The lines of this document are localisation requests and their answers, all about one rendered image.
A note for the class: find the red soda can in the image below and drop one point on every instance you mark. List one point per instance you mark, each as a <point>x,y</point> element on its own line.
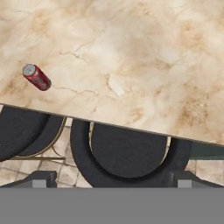
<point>37,77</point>

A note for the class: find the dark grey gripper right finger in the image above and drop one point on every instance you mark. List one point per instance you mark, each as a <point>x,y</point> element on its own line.
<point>186,178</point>

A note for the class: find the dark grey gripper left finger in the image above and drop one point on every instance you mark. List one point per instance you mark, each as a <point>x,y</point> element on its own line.
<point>40,178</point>

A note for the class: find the black round stool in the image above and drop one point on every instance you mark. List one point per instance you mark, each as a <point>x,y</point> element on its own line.
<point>22,131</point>
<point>125,154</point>

